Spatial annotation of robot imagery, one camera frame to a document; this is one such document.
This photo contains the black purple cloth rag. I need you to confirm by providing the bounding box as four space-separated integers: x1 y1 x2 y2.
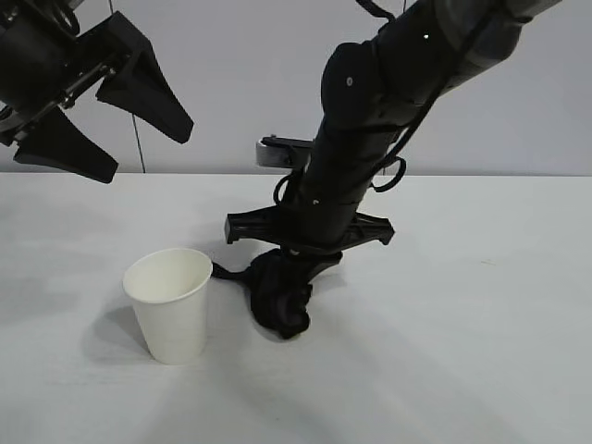
211 249 315 343

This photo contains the white paper cup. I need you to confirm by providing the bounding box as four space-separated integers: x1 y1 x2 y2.
122 248 214 366

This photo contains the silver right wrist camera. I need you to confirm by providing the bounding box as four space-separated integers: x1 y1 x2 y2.
254 135 316 168

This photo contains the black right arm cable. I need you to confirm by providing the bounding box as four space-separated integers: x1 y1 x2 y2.
369 0 524 194

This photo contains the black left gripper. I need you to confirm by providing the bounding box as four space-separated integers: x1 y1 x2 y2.
0 11 195 186

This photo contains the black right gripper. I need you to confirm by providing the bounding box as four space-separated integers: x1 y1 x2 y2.
225 124 404 284

